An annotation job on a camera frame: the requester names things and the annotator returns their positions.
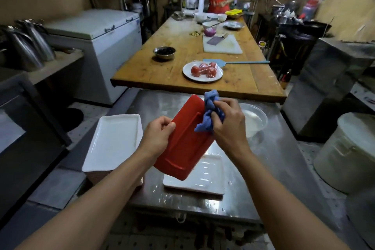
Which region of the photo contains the person's left hand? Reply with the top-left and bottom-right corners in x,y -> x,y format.
137,116 -> 176,160

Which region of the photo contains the person's right hand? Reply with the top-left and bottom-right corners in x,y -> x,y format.
210,97 -> 252,158

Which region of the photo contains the blue cleaning cloth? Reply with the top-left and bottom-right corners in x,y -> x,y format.
194,90 -> 226,134

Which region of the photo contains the red rectangular plastic tray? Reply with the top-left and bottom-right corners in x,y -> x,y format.
154,94 -> 216,181

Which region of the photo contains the person's right forearm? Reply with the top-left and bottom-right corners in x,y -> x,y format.
231,149 -> 352,250

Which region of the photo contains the person's left forearm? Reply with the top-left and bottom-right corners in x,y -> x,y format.
15,148 -> 157,250

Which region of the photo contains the clear plastic bowl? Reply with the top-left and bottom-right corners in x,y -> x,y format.
239,103 -> 269,139

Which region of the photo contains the round white plate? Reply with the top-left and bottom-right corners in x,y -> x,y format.
182,61 -> 224,83

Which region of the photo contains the light blue spatula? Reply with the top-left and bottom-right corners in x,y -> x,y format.
203,58 -> 271,68

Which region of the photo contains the white rectangular plate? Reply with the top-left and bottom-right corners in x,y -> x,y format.
162,154 -> 226,196
82,114 -> 144,173

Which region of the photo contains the white cutting board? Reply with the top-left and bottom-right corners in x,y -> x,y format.
202,34 -> 243,54

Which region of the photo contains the steel cleaver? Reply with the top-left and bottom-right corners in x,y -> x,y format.
206,33 -> 229,46

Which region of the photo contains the steel bowl with dark food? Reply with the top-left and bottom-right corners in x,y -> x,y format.
153,46 -> 176,61

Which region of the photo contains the bowl of purple onion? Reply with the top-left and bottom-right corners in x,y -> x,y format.
202,22 -> 217,37

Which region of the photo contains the round steel plate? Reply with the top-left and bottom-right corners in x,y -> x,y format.
223,21 -> 245,30

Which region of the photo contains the white chest freezer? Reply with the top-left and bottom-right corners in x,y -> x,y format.
44,9 -> 143,106

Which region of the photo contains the stainless steel cabinet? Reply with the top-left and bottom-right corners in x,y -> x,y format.
281,37 -> 375,144

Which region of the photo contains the white kitchen appliance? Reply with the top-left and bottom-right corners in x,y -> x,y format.
181,0 -> 205,15

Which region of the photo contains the black wok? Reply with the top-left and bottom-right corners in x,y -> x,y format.
301,20 -> 333,37

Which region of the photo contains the white plastic bucket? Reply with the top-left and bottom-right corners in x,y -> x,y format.
313,112 -> 375,195

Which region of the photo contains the dark cabinet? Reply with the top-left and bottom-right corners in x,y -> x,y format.
0,76 -> 72,221

